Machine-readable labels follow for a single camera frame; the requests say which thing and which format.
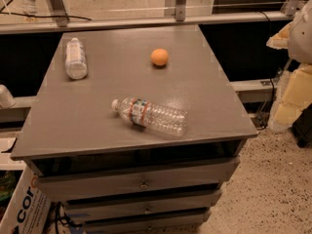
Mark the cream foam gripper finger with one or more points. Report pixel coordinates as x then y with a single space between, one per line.
280 40
294 94

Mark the orange fruit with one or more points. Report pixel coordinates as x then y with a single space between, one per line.
159 57

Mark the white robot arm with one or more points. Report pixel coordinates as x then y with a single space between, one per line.
300 40

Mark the clear water bottle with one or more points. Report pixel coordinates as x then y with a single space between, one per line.
160 118

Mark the white-blue plastic bottle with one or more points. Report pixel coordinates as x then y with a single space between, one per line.
75 60

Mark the grey drawer cabinet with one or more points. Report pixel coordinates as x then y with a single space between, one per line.
146 140

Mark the bottom grey drawer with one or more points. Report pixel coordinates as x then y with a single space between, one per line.
147 222

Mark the grey drawer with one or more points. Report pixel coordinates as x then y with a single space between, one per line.
147 222
151 178
143 204

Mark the middle grey drawer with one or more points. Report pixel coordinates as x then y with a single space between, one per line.
143 204

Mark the top grey drawer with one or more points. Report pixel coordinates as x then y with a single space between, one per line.
151 178

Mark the white cylinder at left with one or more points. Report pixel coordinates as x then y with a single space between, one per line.
6 98

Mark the white cardboard box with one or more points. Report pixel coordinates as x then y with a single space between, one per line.
28 208

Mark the metal frame rail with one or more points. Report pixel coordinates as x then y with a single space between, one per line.
79 15

